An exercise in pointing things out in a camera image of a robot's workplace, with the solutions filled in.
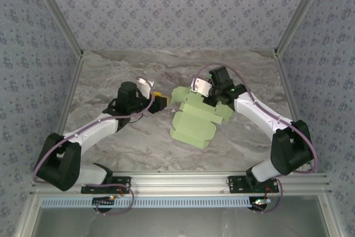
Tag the light green paper box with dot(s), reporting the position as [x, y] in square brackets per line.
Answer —
[191, 120]

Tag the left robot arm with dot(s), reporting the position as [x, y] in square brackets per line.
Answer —
[91, 131]

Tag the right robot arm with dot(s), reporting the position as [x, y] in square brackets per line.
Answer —
[255, 109]

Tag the small electronics board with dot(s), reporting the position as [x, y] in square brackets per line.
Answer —
[104, 200]
[260, 202]

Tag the grey metal panel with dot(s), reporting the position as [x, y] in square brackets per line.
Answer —
[177, 223]

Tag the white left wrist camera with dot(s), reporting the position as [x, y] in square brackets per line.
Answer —
[144, 85]

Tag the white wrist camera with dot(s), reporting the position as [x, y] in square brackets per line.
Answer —
[144, 85]
[201, 87]

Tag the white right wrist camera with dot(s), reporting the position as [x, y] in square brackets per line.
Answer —
[201, 87]

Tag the aluminium table side rail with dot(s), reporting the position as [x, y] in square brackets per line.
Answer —
[72, 81]
[285, 81]

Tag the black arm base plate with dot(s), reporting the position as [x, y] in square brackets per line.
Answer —
[122, 184]
[235, 184]

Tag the aluminium mounting rail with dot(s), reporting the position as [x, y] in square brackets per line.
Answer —
[177, 181]

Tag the aluminium frame post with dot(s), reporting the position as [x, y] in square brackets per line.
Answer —
[298, 15]
[59, 15]

